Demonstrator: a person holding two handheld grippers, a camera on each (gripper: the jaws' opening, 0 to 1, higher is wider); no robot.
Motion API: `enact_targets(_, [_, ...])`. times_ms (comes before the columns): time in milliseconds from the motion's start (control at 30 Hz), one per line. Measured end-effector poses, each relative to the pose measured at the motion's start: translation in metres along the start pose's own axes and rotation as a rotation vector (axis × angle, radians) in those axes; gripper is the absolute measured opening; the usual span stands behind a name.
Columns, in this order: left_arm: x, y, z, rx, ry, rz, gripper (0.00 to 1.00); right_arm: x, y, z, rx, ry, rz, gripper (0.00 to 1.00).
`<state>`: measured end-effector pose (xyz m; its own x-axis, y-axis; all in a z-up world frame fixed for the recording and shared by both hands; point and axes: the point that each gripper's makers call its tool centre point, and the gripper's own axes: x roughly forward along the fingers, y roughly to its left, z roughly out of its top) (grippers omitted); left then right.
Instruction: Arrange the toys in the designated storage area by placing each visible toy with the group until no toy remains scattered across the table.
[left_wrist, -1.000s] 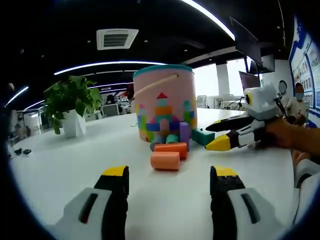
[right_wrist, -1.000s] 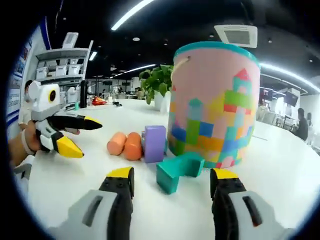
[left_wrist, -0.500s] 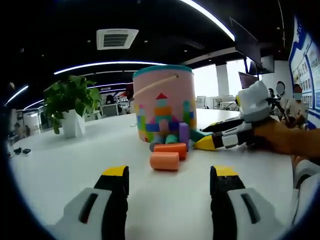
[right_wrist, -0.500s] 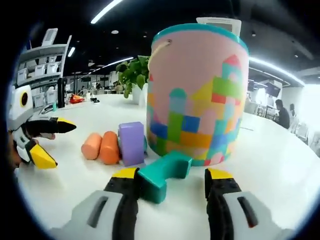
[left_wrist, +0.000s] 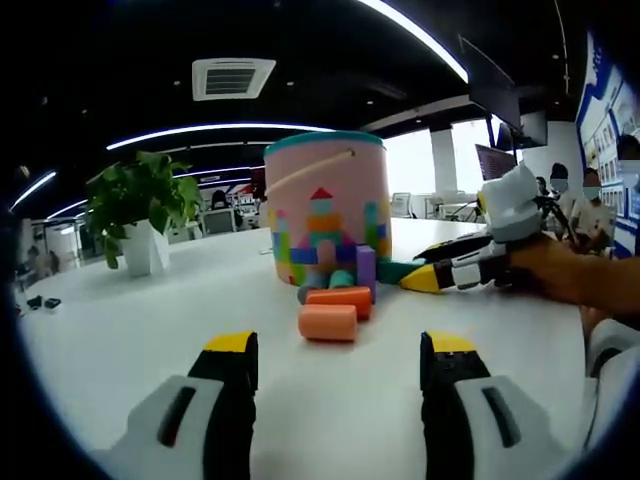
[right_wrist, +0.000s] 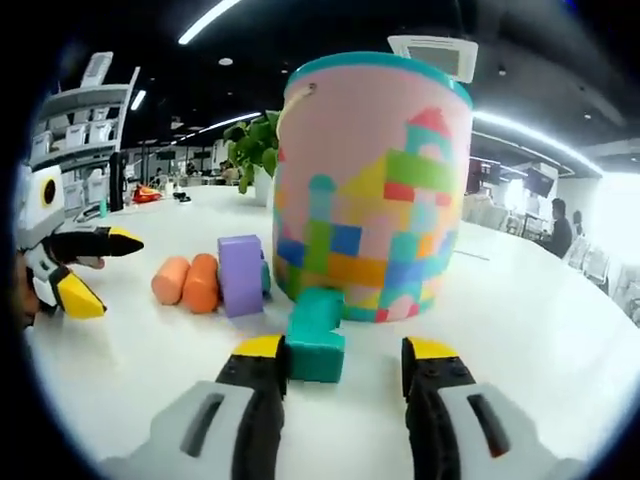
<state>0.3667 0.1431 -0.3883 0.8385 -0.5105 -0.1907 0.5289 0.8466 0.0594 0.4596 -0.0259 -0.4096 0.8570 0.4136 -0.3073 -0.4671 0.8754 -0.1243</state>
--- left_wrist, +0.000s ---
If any ceiling air conditioner vent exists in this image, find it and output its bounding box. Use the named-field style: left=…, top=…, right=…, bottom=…
left=191, top=58, right=278, bottom=103

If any person's right hand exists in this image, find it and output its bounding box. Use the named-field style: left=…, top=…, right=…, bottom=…
left=493, top=234, right=586, bottom=301

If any grey computer monitor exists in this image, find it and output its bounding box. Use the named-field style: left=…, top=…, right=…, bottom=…
left=203, top=208, right=236, bottom=236

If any white office chair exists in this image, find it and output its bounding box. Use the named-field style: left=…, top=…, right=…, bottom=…
left=391, top=192, right=414, bottom=220

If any pink toy storage bucket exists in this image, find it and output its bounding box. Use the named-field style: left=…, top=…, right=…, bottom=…
left=263, top=130, right=391, bottom=287

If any black hanging screen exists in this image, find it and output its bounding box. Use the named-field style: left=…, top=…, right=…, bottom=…
left=458, top=34, right=522, bottom=127
left=519, top=110, right=547, bottom=147

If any light orange toy cylinder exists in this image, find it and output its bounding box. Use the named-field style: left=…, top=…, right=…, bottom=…
left=298, top=303, right=359, bottom=343

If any grey toy cylinder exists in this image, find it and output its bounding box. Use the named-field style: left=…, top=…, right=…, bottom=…
left=297, top=272, right=326, bottom=305

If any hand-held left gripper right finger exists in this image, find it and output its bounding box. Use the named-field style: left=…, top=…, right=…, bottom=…
left=419, top=330, right=576, bottom=480

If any black tripod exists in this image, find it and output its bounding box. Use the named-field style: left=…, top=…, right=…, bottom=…
left=532, top=195, right=579, bottom=246

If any blue white wall display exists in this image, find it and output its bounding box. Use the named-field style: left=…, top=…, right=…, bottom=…
left=574, top=29, right=640, bottom=259

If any ceiling light strip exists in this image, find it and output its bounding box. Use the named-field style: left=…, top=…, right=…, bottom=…
left=358, top=0, right=470, bottom=84
left=105, top=123, right=337, bottom=152
left=10, top=170, right=59, bottom=211

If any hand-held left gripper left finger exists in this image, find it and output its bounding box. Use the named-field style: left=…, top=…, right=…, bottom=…
left=94, top=330, right=260, bottom=480

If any dark display screen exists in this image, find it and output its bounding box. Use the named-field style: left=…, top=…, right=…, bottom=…
left=474, top=143, right=517, bottom=180

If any person in white shirt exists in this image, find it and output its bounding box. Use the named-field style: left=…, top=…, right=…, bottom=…
left=582, top=319, right=640, bottom=451

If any white chair armrest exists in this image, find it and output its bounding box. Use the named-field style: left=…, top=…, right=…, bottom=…
left=585, top=318, right=629, bottom=379

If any white table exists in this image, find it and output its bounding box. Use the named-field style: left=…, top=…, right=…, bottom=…
left=17, top=217, right=601, bottom=480

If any pile of colourful toy blocks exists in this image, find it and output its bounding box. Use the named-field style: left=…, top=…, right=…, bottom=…
left=297, top=243, right=426, bottom=344

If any green plant in white pot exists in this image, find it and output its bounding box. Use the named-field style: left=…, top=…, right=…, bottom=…
left=85, top=150, right=205, bottom=279

